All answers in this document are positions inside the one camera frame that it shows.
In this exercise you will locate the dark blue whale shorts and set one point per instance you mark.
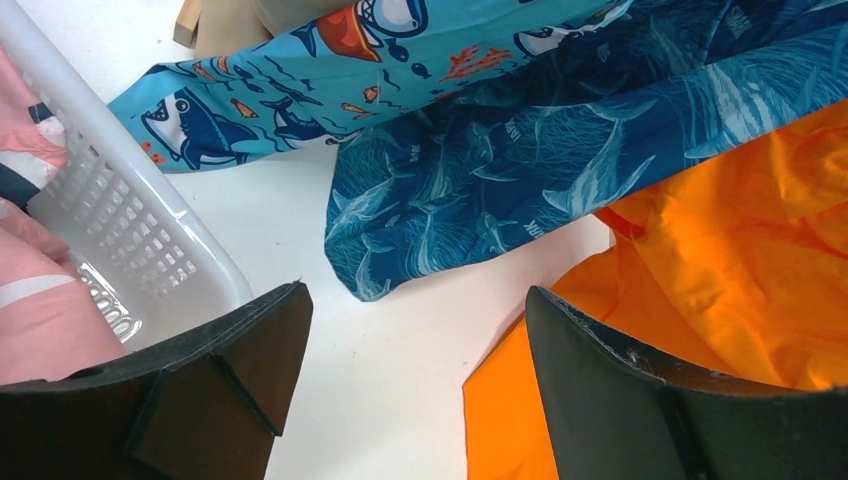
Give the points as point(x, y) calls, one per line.
point(605, 114)

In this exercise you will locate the pink shark print shorts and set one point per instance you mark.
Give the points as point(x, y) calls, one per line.
point(51, 326)

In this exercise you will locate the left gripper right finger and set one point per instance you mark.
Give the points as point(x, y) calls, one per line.
point(618, 408)

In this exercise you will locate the light blue shark shorts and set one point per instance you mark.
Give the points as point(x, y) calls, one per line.
point(326, 80)

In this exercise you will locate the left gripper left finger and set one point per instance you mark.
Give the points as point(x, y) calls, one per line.
point(208, 403)

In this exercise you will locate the orange shorts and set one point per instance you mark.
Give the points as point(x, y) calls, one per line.
point(738, 265)

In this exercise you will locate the beige shorts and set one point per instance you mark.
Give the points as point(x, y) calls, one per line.
point(227, 27)

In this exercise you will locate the white perforated plastic basket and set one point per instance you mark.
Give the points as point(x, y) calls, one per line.
point(153, 268)

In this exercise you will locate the wooden clothes rack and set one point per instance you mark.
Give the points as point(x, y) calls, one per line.
point(186, 23)

